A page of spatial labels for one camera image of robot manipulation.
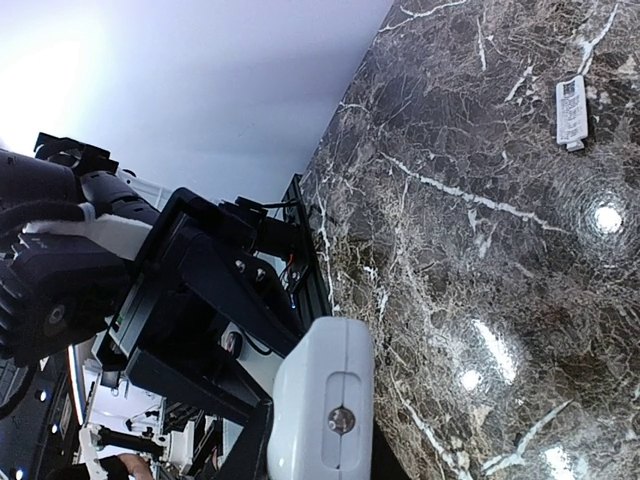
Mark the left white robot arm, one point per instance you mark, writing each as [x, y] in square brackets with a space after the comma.
[84, 256]

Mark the black front rail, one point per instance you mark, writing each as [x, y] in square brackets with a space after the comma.
[305, 282]

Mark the white battery cover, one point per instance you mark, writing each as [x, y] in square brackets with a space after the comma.
[571, 114]

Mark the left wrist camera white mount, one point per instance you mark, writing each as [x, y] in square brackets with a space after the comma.
[121, 236]

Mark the person in background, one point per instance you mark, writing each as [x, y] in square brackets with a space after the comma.
[126, 466]

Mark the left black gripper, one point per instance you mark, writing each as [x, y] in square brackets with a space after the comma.
[199, 271]

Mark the white remote control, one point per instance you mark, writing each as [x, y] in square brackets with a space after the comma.
[323, 404]

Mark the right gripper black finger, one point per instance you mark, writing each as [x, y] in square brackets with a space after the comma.
[247, 459]

